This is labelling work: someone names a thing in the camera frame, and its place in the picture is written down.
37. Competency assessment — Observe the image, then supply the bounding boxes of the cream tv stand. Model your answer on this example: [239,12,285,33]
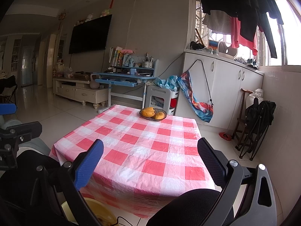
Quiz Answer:
[52,76,111,110]

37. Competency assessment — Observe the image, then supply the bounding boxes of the colourful bag with black strap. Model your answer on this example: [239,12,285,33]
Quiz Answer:
[177,59,216,123]

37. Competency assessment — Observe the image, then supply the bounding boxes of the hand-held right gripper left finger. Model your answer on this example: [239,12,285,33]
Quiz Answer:
[35,139,104,226]

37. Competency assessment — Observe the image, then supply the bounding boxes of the teal patterned cloth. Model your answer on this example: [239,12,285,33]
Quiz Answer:
[154,75,182,91]

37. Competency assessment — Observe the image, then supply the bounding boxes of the row of books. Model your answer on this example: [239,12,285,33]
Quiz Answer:
[109,47,125,67]

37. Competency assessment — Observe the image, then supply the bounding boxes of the yellow plastic basin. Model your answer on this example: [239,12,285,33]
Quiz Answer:
[62,197,118,226]

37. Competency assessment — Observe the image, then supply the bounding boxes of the dark wicker fruit basket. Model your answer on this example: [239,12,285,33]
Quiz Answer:
[139,108,168,121]

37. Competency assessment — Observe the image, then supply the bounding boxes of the pair of shoes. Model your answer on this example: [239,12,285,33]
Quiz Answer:
[245,58,258,70]

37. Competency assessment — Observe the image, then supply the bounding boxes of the hanging grey garment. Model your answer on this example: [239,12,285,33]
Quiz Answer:
[202,11,232,35]

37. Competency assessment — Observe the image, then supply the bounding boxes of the black television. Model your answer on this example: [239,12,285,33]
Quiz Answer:
[69,14,113,54]

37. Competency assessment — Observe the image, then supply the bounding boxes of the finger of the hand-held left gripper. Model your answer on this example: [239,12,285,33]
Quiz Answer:
[0,103,17,115]
[0,121,43,170]

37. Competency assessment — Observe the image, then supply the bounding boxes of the person's right leg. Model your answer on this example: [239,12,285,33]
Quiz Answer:
[146,189,235,226]

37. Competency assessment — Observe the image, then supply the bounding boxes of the black cable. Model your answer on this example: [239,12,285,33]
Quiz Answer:
[116,216,142,226]

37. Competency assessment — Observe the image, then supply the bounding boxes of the brown wooden chair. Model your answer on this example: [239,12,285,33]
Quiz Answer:
[232,88,256,147]

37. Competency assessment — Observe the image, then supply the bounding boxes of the white cabinet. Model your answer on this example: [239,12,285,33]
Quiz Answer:
[175,50,265,133]

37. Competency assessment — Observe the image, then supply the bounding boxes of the folding chair with dark clothes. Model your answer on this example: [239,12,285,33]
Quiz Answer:
[0,75,18,104]

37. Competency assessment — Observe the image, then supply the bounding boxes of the white pen cup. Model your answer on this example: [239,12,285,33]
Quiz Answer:
[143,52,154,68]

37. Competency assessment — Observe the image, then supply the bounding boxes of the white plastic bag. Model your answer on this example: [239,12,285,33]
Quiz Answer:
[246,88,264,110]

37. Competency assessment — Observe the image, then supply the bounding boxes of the pale pink kettlebell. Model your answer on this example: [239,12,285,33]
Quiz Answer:
[90,73,100,90]

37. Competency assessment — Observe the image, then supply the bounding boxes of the black folding chair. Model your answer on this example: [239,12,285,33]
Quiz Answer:
[236,100,277,162]

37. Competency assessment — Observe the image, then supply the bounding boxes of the black round object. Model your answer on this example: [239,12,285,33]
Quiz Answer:
[190,41,205,51]

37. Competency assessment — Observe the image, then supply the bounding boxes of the hanging black jacket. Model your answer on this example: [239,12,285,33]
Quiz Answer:
[199,0,285,59]

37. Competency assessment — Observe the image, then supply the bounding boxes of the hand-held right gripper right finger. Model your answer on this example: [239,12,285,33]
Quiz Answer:
[197,137,277,226]

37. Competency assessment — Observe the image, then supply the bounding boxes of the hanging red garment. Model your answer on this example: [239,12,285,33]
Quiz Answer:
[230,16,259,56]

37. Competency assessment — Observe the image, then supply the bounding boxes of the plastic bags on stand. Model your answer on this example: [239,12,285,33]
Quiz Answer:
[55,62,74,78]

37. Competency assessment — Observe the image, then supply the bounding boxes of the grey plastic stool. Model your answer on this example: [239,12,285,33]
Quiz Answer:
[144,85,180,116]

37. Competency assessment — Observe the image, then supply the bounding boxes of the blue study desk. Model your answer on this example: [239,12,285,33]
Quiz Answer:
[93,59,160,114]

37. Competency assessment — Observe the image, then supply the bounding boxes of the pink checkered tablecloth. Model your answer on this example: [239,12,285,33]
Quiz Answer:
[49,104,216,219]

